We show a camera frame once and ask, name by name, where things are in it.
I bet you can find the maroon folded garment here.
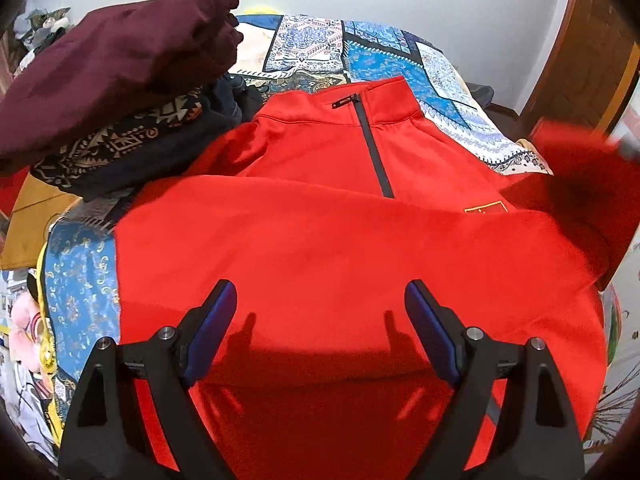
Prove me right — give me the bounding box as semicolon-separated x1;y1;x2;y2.
0;0;244;173

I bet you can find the brown wooden door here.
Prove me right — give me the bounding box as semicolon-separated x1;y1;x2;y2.
520;0;640;136

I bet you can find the white floral bed sheet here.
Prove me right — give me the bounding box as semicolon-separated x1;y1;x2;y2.
585;240;640;456

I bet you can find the grey green clutter heap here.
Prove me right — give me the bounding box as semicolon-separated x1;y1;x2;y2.
12;5;72;56

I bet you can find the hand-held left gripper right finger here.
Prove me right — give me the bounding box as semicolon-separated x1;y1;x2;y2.
404;279;586;480

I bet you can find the blue patchwork bedspread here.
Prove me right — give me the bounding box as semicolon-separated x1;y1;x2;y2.
37;12;555;411

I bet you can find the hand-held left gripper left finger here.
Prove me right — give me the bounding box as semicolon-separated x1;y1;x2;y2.
59;279;238;480

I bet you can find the mustard yellow cloth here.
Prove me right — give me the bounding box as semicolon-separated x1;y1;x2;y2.
0;170;83;271

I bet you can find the dark cloth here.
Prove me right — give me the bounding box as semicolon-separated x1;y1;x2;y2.
465;82;496;107

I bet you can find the black beige patterned garment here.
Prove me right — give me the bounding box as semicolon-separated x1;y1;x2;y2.
31;87;211;197

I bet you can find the red zip-neck jacket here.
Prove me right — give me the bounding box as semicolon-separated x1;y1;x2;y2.
114;76;640;480

